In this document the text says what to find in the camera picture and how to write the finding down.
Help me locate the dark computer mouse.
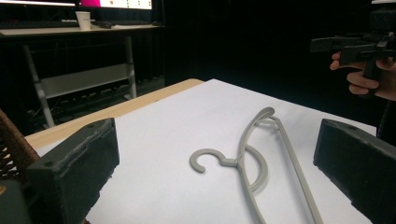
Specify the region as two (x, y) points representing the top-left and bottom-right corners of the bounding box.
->
(92, 21), (114, 30)

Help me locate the brown wicker basket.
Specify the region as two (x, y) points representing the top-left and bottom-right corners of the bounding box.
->
(0, 108), (41, 185)

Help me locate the white paper cup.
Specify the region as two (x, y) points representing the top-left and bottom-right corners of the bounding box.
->
(75, 10), (92, 31)

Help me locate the computer monitor with white screen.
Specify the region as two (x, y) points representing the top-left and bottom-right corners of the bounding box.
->
(0, 0), (78, 7)

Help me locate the white desk with metal legs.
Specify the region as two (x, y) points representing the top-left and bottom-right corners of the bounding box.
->
(0, 23), (164, 129)

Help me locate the dark computer keyboard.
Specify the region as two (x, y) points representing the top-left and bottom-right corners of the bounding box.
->
(0, 20), (79, 30)

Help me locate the computer monitor with pink screen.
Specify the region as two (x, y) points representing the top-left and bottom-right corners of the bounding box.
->
(77, 0), (154, 11)

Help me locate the grey plastic clothes hanger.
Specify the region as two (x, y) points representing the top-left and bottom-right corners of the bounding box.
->
(189, 106), (325, 224)

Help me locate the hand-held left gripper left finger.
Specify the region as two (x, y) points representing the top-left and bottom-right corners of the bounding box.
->
(26, 117), (120, 224)

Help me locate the white table cover sheet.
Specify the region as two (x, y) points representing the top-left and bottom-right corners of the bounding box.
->
(34, 78), (377, 224)

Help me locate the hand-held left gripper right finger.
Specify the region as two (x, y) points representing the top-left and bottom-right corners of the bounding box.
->
(312, 118), (396, 224)

